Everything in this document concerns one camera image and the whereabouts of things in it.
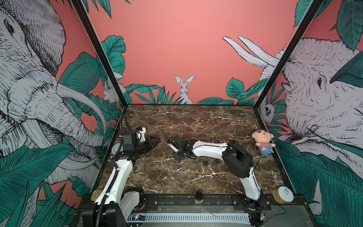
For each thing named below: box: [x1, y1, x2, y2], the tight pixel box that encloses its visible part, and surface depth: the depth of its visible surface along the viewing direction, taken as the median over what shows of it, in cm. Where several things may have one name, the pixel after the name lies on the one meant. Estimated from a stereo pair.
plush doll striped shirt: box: [251, 129, 277, 156], surface depth 95 cm
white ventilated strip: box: [128, 212, 251, 224], surface depth 71 cm
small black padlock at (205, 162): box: [202, 157, 209, 166], surface depth 90 cm
